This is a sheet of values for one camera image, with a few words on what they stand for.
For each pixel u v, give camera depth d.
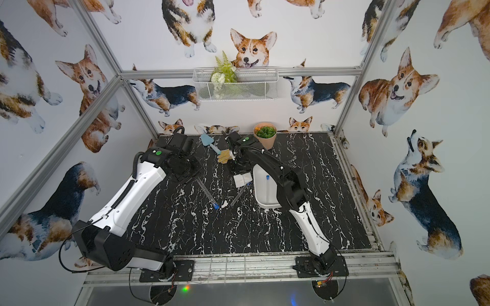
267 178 1.00
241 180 1.00
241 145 0.68
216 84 0.86
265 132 1.07
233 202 0.92
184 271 0.74
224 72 0.82
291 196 0.59
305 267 0.73
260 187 0.97
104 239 0.39
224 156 1.10
